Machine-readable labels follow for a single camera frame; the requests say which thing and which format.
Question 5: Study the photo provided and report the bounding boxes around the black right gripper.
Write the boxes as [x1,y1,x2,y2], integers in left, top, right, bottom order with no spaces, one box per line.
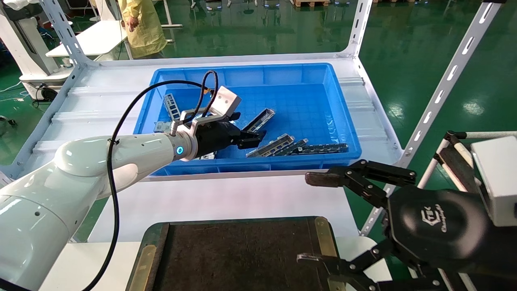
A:
[297,188,517,291]

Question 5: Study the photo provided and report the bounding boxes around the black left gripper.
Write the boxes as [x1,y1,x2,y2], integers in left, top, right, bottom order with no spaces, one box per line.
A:
[194,112,417,209]

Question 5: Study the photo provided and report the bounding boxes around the silver metal channel part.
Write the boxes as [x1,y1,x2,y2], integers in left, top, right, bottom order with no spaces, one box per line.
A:
[246,134,295,158]
[242,108,276,134]

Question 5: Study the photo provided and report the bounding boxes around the dark narrow metal part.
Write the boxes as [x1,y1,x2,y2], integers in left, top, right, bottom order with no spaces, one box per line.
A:
[275,139,309,156]

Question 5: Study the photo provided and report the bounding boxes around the long dark metal part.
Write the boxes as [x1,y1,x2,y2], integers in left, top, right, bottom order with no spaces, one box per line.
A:
[291,143,349,156]

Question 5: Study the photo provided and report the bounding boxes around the black container tray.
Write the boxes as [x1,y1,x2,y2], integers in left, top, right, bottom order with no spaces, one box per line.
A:
[126,216,344,291]

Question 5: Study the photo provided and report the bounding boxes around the dark ladder-shaped metal part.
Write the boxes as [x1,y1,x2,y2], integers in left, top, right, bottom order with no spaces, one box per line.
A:
[164,93,183,122]

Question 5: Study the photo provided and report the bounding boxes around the blue plastic bin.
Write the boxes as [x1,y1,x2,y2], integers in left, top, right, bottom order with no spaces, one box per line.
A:
[133,63,362,177]

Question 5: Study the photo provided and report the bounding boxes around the white tube stand black padding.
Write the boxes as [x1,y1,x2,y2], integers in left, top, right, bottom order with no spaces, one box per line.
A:
[416,130,517,291]

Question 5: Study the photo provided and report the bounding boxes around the person in yellow coat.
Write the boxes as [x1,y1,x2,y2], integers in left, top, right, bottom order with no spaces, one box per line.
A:
[118,0,168,59]

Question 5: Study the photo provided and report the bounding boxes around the white metal shelf rack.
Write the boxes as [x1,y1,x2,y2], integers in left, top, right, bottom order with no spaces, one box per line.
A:
[0,0,507,237]

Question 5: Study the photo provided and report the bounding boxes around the white desk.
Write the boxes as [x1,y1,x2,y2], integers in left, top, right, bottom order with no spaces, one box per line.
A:
[46,20,128,59]

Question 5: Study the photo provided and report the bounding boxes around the small black object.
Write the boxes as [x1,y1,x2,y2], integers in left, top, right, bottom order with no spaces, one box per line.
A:
[36,84,58,102]

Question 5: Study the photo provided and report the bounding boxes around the white desk frame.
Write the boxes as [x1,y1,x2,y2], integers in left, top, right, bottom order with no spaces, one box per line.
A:
[161,0,183,43]

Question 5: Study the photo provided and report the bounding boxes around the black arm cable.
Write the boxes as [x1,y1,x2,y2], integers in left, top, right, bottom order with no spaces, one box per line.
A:
[80,70,219,291]

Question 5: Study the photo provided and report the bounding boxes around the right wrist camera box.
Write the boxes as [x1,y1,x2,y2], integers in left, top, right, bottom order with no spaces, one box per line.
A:
[471,136,517,228]

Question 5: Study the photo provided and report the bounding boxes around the white machine pedestal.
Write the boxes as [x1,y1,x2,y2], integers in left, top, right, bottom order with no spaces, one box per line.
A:
[0,0,75,91]

